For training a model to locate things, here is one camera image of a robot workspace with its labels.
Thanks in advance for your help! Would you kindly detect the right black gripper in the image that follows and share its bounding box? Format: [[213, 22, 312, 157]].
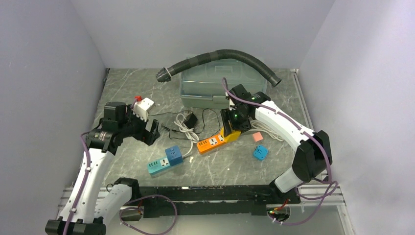
[[220, 106, 251, 137]]

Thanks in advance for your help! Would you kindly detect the yellow cube socket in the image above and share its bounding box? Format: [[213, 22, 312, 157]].
[[220, 128, 241, 143]]

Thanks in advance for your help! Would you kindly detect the black power adapter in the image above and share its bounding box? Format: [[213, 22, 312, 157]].
[[184, 113, 198, 129]]

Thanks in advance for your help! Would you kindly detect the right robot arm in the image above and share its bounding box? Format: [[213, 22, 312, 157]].
[[221, 80, 333, 203]]

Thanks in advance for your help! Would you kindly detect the black corrugated hose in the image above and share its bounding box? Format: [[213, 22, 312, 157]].
[[155, 49, 283, 89]]

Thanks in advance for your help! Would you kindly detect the teal power strip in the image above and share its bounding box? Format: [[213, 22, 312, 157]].
[[147, 157, 183, 176]]

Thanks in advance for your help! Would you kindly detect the aluminium rail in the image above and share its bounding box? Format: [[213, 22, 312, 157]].
[[58, 184, 346, 211]]

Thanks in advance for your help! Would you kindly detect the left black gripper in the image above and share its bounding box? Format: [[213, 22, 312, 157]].
[[118, 104, 160, 145]]

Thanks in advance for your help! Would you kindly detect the translucent green storage box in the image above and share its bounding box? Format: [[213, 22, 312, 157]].
[[180, 59, 268, 109]]

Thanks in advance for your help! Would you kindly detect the light blue flat adapter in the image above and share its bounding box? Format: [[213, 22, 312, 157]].
[[253, 145, 269, 161]]

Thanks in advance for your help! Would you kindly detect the blue cube socket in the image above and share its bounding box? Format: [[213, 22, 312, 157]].
[[165, 145, 183, 166]]

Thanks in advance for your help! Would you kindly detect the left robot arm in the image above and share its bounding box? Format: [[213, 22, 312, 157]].
[[45, 97, 160, 235]]

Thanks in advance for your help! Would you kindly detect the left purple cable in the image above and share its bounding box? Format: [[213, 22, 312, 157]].
[[61, 97, 178, 235]]

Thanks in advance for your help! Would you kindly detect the orange power strip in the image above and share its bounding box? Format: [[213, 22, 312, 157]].
[[196, 134, 226, 154]]

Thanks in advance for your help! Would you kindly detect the pink small block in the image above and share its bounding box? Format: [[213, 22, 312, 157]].
[[252, 132, 264, 142]]

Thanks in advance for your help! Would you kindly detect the thin black adapter cable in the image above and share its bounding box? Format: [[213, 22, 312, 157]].
[[149, 108, 222, 141]]

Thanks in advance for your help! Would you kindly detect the white cable of teal strip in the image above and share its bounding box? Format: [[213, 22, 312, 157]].
[[174, 112, 200, 160]]

